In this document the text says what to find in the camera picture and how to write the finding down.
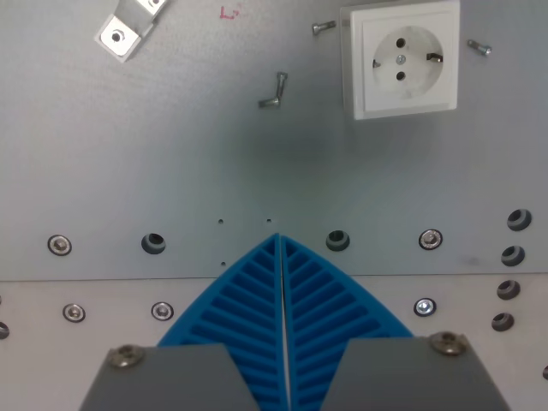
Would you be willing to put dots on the loose silver socket-head screw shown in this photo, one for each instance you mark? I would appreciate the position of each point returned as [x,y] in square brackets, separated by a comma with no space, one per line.
[281,83]
[479,47]
[269,103]
[323,27]

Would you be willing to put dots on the bent metal mounting bracket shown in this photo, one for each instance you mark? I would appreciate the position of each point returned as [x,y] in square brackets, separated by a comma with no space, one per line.
[126,27]

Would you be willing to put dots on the grey rubber grommet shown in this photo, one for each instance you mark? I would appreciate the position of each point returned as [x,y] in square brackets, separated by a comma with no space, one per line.
[2,329]
[512,255]
[545,372]
[337,240]
[508,289]
[519,219]
[153,243]
[502,321]

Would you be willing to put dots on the silver bolt with washer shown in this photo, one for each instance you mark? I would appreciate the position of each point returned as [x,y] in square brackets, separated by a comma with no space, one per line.
[430,238]
[59,245]
[424,306]
[74,312]
[162,311]

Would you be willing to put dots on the blue fin-ray gripper finger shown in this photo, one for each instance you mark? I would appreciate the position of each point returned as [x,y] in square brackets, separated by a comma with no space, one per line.
[240,299]
[325,299]

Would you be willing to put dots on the white electrical wall socket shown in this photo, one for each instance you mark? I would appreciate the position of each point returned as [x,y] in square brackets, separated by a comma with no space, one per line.
[402,60]

